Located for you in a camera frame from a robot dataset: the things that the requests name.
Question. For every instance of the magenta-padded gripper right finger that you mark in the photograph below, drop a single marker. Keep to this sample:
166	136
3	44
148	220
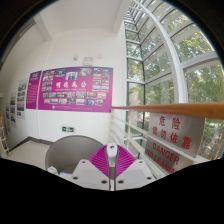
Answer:
135	173

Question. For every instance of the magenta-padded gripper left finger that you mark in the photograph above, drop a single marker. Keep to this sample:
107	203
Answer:
89	175

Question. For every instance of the long white flat box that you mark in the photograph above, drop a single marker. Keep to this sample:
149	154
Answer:
64	173

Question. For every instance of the grey round-backed chair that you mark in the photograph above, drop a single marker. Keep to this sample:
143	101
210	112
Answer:
71	150

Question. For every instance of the small white box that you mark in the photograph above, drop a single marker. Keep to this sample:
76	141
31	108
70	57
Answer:
52	170

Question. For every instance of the white metal railing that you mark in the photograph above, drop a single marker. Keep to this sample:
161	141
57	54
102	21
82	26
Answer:
121	133

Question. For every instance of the clear red-lettered warning sign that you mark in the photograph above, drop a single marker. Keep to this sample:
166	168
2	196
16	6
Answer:
173	140

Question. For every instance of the green exit sign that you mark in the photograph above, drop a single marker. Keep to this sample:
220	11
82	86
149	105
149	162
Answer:
67	129

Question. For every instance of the wooden handrail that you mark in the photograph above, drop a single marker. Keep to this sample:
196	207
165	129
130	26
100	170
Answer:
173	110

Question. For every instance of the large magenta photo poster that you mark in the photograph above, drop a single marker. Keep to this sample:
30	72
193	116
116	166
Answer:
76	100

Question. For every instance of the white stair railing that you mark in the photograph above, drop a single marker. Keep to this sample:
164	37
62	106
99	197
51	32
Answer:
3	140

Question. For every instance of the white photo display board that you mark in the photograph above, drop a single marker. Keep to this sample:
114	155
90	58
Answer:
13	110
22	100

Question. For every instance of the narrow magenta text poster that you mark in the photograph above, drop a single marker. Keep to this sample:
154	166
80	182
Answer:
32	90

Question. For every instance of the white wall junction box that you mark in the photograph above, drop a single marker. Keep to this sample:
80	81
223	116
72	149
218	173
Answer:
88	60

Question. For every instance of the white window frame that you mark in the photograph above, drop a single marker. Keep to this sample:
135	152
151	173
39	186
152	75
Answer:
178	66

